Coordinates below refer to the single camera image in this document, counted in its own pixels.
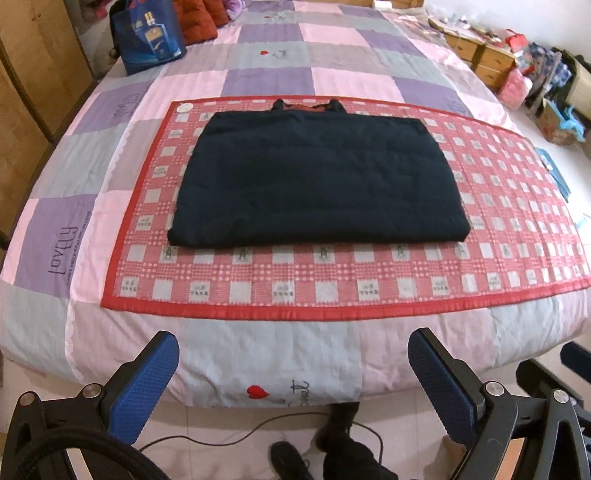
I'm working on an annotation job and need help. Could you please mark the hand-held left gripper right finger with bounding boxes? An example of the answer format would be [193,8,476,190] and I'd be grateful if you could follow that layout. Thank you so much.
[409,328,591,480]

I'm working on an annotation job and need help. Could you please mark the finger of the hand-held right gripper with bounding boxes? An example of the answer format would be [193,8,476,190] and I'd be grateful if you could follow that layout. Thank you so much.
[513,359,580,402]
[560,342,591,376]

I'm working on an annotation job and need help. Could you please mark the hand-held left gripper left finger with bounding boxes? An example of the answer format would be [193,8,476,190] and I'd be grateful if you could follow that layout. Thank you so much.
[0,330,181,480]

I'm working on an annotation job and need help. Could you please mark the dark navy padded jacket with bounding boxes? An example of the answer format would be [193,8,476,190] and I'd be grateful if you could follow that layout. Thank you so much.
[167,98,472,247]

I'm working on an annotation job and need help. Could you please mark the pile of clothes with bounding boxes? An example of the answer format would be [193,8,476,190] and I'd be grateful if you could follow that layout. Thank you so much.
[522,41,573,112]

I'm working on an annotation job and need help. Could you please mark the person's right shoe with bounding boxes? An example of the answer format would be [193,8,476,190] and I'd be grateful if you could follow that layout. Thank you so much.
[316,401,363,455]

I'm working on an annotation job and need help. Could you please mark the person's shoe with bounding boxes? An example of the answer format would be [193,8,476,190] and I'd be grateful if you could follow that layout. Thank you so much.
[270,440,310,480]
[316,401,363,455]

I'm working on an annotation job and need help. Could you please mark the person's black shoes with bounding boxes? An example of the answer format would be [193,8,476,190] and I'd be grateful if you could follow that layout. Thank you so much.
[321,443,400,480]

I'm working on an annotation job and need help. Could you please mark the person's left shoe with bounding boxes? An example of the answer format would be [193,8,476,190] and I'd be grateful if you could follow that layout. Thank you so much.
[270,440,310,480]

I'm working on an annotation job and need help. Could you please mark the red checked mat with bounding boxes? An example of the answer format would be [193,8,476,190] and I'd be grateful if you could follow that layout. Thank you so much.
[100,96,591,321]

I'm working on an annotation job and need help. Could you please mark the light blue flat object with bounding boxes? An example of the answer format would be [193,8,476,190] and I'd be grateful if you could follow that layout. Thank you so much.
[536,147,573,201]

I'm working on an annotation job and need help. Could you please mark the small cardboard box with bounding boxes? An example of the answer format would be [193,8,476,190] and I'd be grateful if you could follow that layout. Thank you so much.
[538,99,575,146]

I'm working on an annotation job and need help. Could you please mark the light blue plastic bag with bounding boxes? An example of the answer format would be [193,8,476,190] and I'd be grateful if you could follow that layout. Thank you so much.
[556,105,589,139]

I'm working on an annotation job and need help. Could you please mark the olive storage box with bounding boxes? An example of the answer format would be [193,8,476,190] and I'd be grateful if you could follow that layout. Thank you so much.
[561,48,591,109]

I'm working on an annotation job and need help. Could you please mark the pink plush bag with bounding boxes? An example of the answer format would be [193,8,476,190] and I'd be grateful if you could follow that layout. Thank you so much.
[496,71,532,109]

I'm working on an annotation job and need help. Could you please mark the wooden nightstand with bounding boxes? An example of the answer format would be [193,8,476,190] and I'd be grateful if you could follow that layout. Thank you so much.
[445,30,515,90]

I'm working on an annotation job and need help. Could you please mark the patchwork quilt bed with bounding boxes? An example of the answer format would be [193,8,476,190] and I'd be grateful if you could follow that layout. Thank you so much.
[0,0,591,409]

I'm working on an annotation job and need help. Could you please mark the wooden wardrobe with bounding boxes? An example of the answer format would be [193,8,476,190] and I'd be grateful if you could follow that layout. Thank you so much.
[0,0,100,236]

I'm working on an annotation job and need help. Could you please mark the blue gift bag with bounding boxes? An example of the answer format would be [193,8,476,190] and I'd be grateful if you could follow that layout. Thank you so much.
[109,0,188,77]

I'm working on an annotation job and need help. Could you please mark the clutter of small items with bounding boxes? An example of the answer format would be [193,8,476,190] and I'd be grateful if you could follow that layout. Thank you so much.
[427,14,504,44]

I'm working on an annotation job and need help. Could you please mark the orange puffer jacket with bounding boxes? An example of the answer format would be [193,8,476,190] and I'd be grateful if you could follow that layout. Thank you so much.
[173,0,230,44]

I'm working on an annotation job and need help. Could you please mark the thick black braided cable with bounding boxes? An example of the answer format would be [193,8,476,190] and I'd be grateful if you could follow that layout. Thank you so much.
[9,427,171,480]

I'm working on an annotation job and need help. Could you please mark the thin black cable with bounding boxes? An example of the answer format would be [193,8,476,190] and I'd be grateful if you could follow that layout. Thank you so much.
[139,411,384,467]

